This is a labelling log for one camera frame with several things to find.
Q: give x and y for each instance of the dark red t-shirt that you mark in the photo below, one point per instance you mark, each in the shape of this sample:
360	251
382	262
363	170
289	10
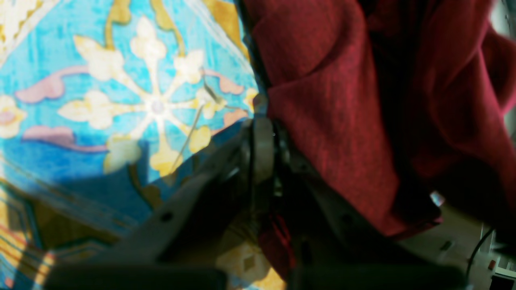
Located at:
393	99

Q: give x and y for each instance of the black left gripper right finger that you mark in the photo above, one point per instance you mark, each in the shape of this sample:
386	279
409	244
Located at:
329	244

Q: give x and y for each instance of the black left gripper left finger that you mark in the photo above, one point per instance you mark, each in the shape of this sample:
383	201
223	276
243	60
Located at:
158	255

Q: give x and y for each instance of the patterned tablecloth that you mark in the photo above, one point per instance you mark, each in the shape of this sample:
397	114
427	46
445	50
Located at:
107	106

